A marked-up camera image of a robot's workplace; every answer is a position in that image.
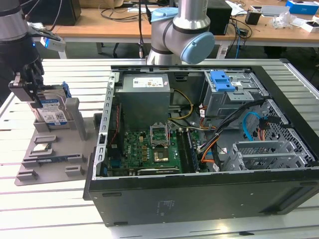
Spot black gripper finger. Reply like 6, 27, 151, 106
8, 73, 34, 102
22, 62, 46, 109

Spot hard disk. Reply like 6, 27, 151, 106
27, 82, 73, 126

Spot orange power wire black plug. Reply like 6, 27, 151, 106
257, 116, 271, 141

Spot metal disk bay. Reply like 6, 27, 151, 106
224, 140, 310, 172

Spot silver CPU chip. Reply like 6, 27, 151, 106
33, 143, 50, 152

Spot large black box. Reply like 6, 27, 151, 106
24, 0, 82, 26

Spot grey parts rack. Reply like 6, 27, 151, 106
14, 98, 103, 187

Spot brown cardboard box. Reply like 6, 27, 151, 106
79, 0, 124, 8

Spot grey power supply unit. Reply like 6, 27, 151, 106
114, 73, 172, 125

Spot green motherboard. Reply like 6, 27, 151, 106
107, 129, 207, 175

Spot metal socket cover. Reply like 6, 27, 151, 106
149, 123, 170, 147

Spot CPU socket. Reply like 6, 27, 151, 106
152, 148, 170, 162

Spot black graphics card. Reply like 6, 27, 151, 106
137, 167, 180, 176

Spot black RAM slots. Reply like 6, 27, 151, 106
175, 128, 194, 174

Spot installed RAM stick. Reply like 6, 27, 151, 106
186, 130, 200, 170

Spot blue drive latch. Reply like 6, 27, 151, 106
210, 71, 236, 92

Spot white labelled adapter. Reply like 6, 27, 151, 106
217, 46, 229, 60

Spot metal optical drive cage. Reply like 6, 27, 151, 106
201, 70, 270, 119

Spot black speaker box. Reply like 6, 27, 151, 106
206, 1, 234, 36

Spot black PC case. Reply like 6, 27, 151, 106
83, 64, 319, 228

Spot white paper sheets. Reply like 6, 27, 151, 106
225, 0, 247, 17

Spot grey flat device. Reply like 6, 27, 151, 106
260, 5, 291, 17

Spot clear plastic bag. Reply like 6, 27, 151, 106
271, 12, 297, 29

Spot blue cardboard box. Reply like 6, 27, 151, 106
285, 0, 319, 15

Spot white box dark inlay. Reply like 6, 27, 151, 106
300, 20, 319, 33

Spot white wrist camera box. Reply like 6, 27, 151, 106
32, 26, 67, 53

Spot wooden desk white frame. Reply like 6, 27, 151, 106
41, 23, 67, 60
56, 0, 319, 54

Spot yellow black power wire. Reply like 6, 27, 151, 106
171, 89, 194, 120

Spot orange motherboard wire bundle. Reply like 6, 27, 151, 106
198, 126, 220, 165

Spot black cable bundle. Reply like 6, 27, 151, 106
211, 98, 265, 172

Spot blue hanging cable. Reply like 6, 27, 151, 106
236, 37, 244, 60

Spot blue data wire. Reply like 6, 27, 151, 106
243, 112, 261, 141

